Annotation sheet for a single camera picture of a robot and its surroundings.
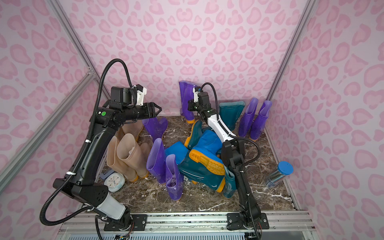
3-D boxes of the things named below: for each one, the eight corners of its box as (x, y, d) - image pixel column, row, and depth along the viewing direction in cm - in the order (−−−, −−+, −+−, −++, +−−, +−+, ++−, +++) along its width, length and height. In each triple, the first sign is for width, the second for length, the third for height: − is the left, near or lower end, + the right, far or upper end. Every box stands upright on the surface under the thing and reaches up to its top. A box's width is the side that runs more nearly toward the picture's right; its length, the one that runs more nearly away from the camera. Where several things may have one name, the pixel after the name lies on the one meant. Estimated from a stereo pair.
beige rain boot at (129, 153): (136, 183, 88) (118, 162, 68) (133, 161, 97) (115, 137, 77) (151, 177, 90) (137, 155, 70) (146, 156, 99) (133, 132, 79)
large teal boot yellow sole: (179, 177, 90) (177, 165, 78) (189, 159, 97) (187, 147, 85) (220, 195, 83) (223, 186, 71) (226, 175, 90) (231, 163, 78)
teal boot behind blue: (184, 149, 102) (183, 142, 95) (195, 126, 116) (195, 118, 109) (195, 153, 101) (195, 145, 94) (205, 128, 114) (205, 120, 107)
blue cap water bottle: (263, 184, 87) (277, 170, 71) (269, 175, 91) (285, 159, 75) (272, 191, 85) (289, 177, 69) (278, 182, 88) (295, 166, 72)
